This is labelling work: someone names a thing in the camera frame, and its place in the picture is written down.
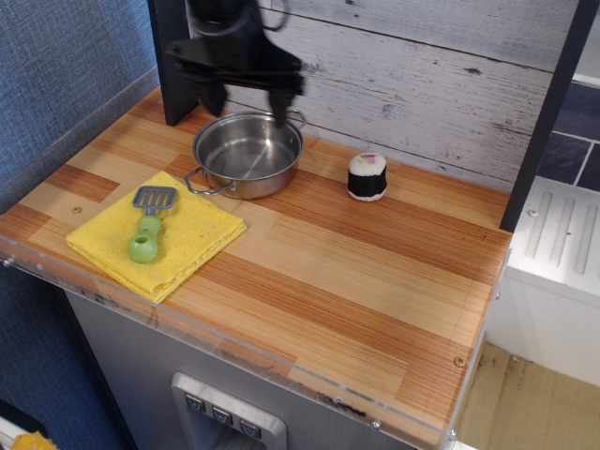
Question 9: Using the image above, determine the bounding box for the dark grey post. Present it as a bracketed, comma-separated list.
[500, 0, 599, 233]
[146, 0, 198, 126]

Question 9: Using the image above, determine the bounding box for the green grey toy spatula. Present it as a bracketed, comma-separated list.
[127, 185, 177, 263]

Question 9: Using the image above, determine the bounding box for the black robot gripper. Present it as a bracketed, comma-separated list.
[167, 1, 304, 128]

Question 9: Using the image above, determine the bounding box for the clear acrylic front guard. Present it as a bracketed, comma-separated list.
[1, 228, 507, 449]

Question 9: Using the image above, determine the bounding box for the dark grey right post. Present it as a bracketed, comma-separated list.
[500, 0, 599, 233]

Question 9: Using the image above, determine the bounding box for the silver dispenser panel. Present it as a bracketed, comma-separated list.
[171, 372, 288, 449]

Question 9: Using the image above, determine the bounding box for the yellow object bottom corner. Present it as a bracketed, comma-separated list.
[10, 432, 58, 450]

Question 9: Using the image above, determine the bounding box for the plush sushi roll toy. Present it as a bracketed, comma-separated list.
[347, 153, 387, 202]

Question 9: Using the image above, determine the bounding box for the white ribbed side cabinet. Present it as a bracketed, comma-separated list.
[486, 177, 599, 385]

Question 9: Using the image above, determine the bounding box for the dark grey left post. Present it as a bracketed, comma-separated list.
[146, 0, 198, 126]

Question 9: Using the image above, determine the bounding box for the stainless steel pot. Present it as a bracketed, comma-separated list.
[185, 110, 307, 200]

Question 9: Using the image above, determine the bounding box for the yellow folded cloth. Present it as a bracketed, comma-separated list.
[67, 172, 246, 303]

